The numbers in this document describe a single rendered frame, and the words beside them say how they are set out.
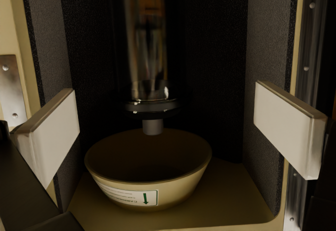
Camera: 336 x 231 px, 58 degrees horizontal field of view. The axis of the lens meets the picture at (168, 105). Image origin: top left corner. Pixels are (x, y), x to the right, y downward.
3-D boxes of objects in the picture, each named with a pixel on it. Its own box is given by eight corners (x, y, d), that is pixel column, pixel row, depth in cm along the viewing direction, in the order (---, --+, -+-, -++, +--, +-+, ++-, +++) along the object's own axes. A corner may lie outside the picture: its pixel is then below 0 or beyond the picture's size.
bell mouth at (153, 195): (201, 124, 51) (201, 153, 53) (96, 129, 51) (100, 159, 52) (225, 179, 34) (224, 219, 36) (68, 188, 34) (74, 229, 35)
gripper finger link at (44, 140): (43, 196, 13) (25, 197, 13) (80, 132, 19) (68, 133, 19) (31, 130, 12) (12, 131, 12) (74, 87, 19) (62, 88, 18)
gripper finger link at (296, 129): (311, 116, 12) (329, 115, 12) (255, 79, 19) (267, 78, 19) (304, 181, 13) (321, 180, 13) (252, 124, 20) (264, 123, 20)
